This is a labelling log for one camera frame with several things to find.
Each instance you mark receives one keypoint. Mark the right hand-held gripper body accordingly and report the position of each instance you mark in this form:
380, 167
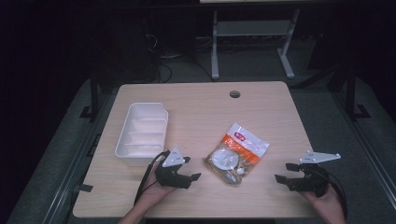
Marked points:
311, 182

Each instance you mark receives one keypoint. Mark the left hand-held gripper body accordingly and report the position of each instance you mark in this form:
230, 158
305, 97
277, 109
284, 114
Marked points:
169, 178

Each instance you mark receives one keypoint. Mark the person's left hand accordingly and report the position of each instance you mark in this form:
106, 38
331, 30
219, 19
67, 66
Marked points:
154, 193

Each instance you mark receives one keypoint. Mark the person's right hand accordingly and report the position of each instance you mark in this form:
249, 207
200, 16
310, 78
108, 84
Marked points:
327, 202

